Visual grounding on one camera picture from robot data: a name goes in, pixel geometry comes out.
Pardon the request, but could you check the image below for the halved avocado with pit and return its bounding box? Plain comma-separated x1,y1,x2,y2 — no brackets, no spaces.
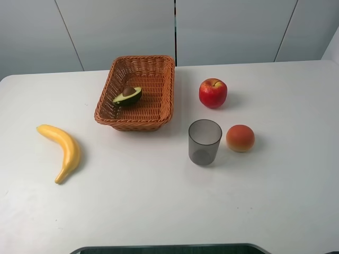
113,87,142,106

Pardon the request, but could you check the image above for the grey translucent plastic cup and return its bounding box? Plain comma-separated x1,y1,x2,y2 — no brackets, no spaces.
188,119,222,166

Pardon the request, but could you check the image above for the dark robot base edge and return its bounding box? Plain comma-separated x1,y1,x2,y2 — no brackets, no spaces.
72,243,268,254

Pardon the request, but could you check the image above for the red apple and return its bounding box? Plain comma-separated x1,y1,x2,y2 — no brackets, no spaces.
199,78,228,108

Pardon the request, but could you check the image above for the yellow banana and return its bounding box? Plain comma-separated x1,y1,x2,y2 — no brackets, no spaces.
37,124,82,185

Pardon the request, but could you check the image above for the orange peach fruit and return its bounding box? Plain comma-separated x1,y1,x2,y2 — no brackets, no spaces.
226,124,255,153

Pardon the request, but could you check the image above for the brown wicker basket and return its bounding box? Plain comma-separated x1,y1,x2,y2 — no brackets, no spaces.
94,55,175,131

